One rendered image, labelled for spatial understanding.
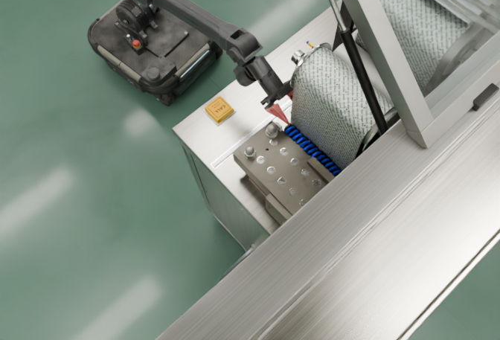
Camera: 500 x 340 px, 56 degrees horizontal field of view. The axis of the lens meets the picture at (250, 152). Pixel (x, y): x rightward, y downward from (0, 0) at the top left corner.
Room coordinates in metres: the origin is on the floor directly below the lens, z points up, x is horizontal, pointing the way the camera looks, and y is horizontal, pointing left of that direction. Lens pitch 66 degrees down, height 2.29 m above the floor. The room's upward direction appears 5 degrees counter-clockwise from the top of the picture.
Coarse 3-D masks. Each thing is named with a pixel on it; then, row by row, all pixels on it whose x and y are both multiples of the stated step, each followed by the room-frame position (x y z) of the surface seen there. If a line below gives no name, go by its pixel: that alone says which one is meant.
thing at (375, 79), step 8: (336, 48) 0.76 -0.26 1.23; (344, 48) 0.76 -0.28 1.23; (360, 48) 0.76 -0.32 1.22; (344, 56) 0.74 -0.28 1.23; (360, 56) 0.73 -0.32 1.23; (368, 56) 0.73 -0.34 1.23; (368, 64) 0.70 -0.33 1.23; (368, 72) 0.68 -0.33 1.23; (376, 72) 0.68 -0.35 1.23; (376, 80) 0.65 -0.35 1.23; (376, 88) 0.63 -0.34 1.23; (384, 88) 0.63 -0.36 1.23
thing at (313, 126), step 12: (300, 108) 0.63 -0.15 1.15; (312, 108) 0.60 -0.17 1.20; (300, 120) 0.63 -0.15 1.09; (312, 120) 0.60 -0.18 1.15; (324, 120) 0.57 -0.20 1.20; (312, 132) 0.59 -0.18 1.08; (324, 132) 0.56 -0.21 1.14; (336, 132) 0.53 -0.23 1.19; (324, 144) 0.55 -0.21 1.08; (336, 144) 0.52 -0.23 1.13; (348, 144) 0.50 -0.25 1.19; (336, 156) 0.51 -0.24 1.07; (348, 156) 0.49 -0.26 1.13
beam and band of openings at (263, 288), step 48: (480, 96) 0.34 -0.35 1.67; (384, 144) 0.28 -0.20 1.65; (432, 144) 0.28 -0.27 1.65; (336, 192) 0.21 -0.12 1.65; (384, 192) 0.21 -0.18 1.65; (288, 240) 0.15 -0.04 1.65; (336, 240) 0.15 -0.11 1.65; (240, 288) 0.09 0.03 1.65; (288, 288) 0.09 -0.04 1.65; (192, 336) 0.04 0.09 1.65; (240, 336) 0.03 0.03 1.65
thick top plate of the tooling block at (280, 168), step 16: (256, 144) 0.59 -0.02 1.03; (272, 144) 0.59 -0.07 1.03; (288, 144) 0.58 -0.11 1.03; (240, 160) 0.55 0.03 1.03; (256, 160) 0.54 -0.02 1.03; (272, 160) 0.54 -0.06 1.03; (288, 160) 0.53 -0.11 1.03; (304, 160) 0.53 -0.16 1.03; (256, 176) 0.49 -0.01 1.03; (272, 176) 0.49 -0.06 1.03; (288, 176) 0.48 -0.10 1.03; (304, 176) 0.48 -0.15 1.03; (320, 176) 0.47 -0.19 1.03; (272, 192) 0.44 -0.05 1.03; (288, 192) 0.44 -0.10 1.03; (304, 192) 0.43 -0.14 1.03; (288, 208) 0.39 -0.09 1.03
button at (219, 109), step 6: (216, 102) 0.81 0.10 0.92; (222, 102) 0.81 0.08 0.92; (210, 108) 0.79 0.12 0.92; (216, 108) 0.79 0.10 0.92; (222, 108) 0.78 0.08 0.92; (228, 108) 0.78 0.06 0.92; (210, 114) 0.77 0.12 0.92; (216, 114) 0.76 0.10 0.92; (222, 114) 0.76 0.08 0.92; (228, 114) 0.77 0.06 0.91; (216, 120) 0.75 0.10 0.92
